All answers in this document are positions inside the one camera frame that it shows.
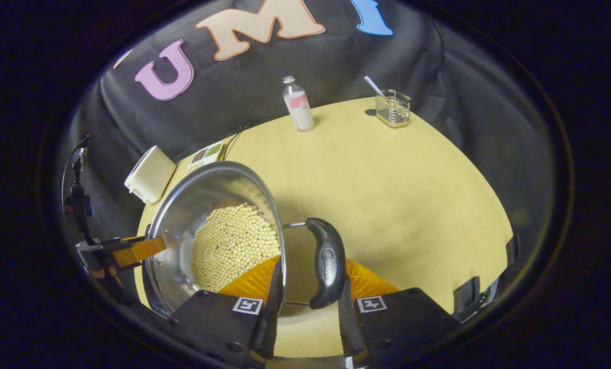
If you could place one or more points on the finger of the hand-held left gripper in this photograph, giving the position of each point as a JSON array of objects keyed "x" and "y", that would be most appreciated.
[
  {"x": 105, "y": 279},
  {"x": 131, "y": 251}
]

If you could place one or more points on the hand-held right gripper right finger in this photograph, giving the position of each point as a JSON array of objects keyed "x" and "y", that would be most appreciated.
[{"x": 349, "y": 328}]

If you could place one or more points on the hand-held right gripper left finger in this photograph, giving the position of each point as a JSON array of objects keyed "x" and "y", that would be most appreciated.
[{"x": 270, "y": 328}]

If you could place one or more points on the white toaster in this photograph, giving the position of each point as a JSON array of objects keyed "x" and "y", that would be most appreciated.
[{"x": 150, "y": 175}]

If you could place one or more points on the pile of yellow soybeans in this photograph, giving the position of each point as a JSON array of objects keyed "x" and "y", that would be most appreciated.
[{"x": 233, "y": 246}]

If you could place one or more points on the white divided dish of beans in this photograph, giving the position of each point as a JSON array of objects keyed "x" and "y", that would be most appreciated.
[{"x": 204, "y": 157}]

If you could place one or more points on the clear bottle with pink label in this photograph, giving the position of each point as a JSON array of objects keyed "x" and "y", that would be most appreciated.
[{"x": 299, "y": 105}]

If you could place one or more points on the white straw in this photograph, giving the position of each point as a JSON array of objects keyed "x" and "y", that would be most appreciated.
[{"x": 373, "y": 85}]

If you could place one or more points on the black backdrop cloth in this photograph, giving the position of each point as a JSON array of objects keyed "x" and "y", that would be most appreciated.
[{"x": 285, "y": 56}]

